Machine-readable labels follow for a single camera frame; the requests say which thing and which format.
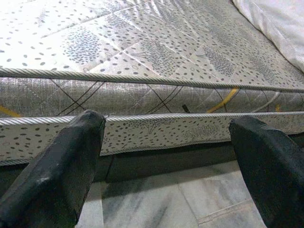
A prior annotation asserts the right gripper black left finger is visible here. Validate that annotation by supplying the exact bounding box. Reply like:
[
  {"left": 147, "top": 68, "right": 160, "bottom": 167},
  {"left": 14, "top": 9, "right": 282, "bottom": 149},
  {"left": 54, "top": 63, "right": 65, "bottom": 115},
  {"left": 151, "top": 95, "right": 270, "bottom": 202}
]
[{"left": 0, "top": 109, "right": 106, "bottom": 228}]

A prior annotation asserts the dark bed base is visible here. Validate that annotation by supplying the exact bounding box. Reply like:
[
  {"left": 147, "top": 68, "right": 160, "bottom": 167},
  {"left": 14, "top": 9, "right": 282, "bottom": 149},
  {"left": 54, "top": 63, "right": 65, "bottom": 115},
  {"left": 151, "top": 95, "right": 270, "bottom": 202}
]
[{"left": 0, "top": 136, "right": 304, "bottom": 198}]

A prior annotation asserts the grey white printed pillow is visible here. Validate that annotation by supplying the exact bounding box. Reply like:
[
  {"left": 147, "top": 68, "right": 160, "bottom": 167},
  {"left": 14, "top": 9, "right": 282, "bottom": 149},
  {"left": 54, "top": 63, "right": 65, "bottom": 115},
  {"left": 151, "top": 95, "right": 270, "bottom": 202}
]
[{"left": 231, "top": 0, "right": 304, "bottom": 74}]

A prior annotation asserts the quilted grey white mattress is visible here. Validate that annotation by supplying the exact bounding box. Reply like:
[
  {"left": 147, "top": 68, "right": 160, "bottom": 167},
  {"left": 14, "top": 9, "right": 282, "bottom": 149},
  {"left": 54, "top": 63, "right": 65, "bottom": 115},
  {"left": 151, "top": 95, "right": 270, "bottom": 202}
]
[{"left": 0, "top": 0, "right": 304, "bottom": 167}]

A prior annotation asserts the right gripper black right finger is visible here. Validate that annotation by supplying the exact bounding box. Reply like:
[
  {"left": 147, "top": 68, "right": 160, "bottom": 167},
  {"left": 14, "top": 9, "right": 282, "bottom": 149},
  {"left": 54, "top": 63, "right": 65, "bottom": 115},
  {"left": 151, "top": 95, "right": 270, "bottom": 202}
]
[{"left": 228, "top": 115, "right": 304, "bottom": 228}]

